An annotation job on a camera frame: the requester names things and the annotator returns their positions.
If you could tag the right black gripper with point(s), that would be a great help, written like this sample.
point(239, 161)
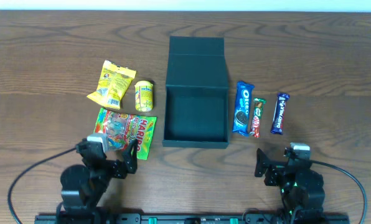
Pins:
point(279, 170)

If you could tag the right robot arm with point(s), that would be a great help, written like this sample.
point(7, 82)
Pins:
point(301, 188)

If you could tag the blue Oreo cookie pack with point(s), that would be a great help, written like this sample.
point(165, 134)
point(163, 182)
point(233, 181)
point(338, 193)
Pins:
point(242, 108)

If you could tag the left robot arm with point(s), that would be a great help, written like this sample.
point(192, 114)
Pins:
point(83, 185)

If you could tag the yellow snack bag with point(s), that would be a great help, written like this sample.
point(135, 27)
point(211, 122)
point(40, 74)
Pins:
point(112, 85)

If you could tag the purple Dairy Milk bar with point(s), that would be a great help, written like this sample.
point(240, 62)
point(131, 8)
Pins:
point(278, 117)

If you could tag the red green KitKat bar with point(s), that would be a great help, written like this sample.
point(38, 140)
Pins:
point(256, 119)

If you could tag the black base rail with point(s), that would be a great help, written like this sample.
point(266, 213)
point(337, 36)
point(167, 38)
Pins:
point(135, 218)

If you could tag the Haribo gummy candy bag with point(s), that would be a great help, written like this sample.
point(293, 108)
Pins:
point(122, 129)

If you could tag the dark green open box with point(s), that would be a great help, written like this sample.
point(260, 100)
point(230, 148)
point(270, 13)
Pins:
point(197, 86)

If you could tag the yellow candy canister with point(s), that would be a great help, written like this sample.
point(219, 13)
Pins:
point(144, 96)

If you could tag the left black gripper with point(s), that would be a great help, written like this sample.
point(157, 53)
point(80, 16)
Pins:
point(111, 163)

